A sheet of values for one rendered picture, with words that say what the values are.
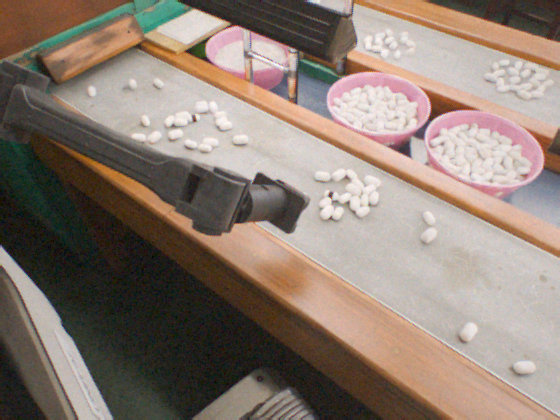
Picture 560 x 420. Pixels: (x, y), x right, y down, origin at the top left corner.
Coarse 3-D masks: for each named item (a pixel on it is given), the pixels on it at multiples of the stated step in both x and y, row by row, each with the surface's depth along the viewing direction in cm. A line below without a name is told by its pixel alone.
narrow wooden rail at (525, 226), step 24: (144, 48) 130; (192, 72) 122; (216, 72) 121; (240, 96) 115; (264, 96) 113; (288, 120) 109; (312, 120) 107; (336, 144) 103; (360, 144) 101; (384, 168) 98; (408, 168) 96; (432, 168) 96; (432, 192) 94; (456, 192) 91; (480, 192) 91; (480, 216) 89; (504, 216) 87; (528, 216) 87; (528, 240) 85; (552, 240) 83
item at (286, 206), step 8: (256, 176) 71; (264, 176) 70; (256, 184) 71; (264, 184) 70; (272, 184) 70; (280, 184) 69; (272, 192) 65; (280, 192) 67; (288, 192) 68; (272, 200) 64; (280, 200) 66; (288, 200) 68; (296, 200) 68; (304, 200) 67; (272, 208) 64; (280, 208) 66; (288, 208) 68; (296, 208) 68; (304, 208) 68; (272, 216) 66; (280, 216) 68; (288, 216) 68; (296, 216) 68; (272, 224) 70; (280, 224) 69; (288, 224) 68; (296, 224) 69; (288, 232) 68
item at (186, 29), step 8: (184, 16) 139; (192, 16) 139; (200, 16) 139; (208, 16) 139; (168, 24) 135; (176, 24) 135; (184, 24) 135; (192, 24) 135; (200, 24) 135; (208, 24) 135; (216, 24) 135; (160, 32) 132; (168, 32) 132; (176, 32) 132; (184, 32) 132; (192, 32) 132; (200, 32) 132; (184, 40) 129; (192, 40) 129
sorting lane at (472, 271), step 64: (128, 64) 128; (128, 128) 109; (192, 128) 109; (256, 128) 109; (320, 192) 95; (384, 192) 95; (320, 256) 84; (384, 256) 84; (448, 256) 84; (512, 256) 84; (448, 320) 75; (512, 320) 75; (512, 384) 68
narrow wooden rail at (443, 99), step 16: (336, 64) 130; (352, 64) 126; (368, 64) 123; (384, 64) 123; (416, 80) 118; (432, 80) 118; (432, 96) 116; (448, 96) 113; (464, 96) 113; (432, 112) 119; (448, 112) 116; (496, 112) 109; (512, 112) 109; (480, 128) 113; (528, 128) 105; (544, 128) 105; (544, 144) 105; (544, 160) 107
